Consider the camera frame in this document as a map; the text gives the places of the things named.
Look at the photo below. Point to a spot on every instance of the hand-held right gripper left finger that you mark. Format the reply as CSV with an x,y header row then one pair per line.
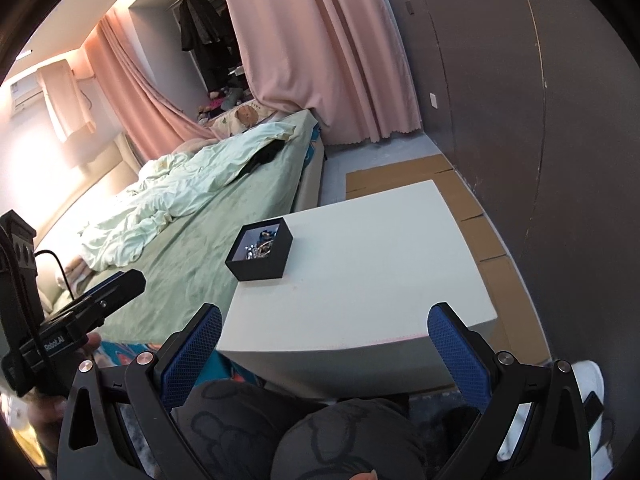
x,y
192,355

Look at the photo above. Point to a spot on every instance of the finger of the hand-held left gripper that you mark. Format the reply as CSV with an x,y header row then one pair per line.
x,y
117,287

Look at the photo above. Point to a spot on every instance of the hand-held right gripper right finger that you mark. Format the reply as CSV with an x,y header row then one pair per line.
x,y
457,355

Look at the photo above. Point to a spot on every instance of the black jewelry box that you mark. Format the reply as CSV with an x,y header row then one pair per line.
x,y
260,270

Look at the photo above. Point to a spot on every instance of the person's left hand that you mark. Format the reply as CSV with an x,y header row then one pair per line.
x,y
47,417

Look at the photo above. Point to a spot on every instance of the brown cardboard sheet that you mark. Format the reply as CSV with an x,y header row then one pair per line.
x,y
510,285

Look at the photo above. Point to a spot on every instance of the bed with green sheet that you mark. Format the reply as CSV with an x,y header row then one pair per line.
x,y
200,240

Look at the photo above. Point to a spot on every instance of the cream bed headboard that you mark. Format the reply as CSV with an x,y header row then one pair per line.
x,y
90,195

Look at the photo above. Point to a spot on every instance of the pale green duvet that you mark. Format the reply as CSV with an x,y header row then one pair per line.
x,y
180,185

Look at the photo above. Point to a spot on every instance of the white table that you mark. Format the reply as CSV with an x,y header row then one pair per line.
x,y
360,270

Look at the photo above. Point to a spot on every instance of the person's grey trouser legs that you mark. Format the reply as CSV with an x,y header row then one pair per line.
x,y
300,435

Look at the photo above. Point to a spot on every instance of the person's white shoe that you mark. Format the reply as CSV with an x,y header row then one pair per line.
x,y
592,385

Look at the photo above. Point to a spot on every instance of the black garment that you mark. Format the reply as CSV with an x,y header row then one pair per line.
x,y
262,157

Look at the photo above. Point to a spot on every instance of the cream hanging cloth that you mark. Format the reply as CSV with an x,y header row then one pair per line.
x,y
62,100

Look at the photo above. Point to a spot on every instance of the pink window curtain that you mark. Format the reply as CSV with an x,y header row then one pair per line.
x,y
135,90

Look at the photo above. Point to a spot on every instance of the white air conditioner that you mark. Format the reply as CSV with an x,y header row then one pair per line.
x,y
25,97

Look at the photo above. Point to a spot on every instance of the printed cream pillow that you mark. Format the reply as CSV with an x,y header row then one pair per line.
x,y
240,117

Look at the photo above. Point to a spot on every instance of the pile of stuffed toys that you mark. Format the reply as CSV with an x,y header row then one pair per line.
x,y
220,102

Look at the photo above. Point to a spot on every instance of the blue printed cloth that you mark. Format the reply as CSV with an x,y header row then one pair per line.
x,y
315,145

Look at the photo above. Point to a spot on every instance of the dark hanging clothes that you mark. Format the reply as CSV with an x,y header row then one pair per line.
x,y
200,30

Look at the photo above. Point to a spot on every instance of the large pink curtain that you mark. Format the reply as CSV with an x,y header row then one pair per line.
x,y
320,45

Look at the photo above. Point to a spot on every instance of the white wall switch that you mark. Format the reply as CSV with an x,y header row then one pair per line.
x,y
435,100

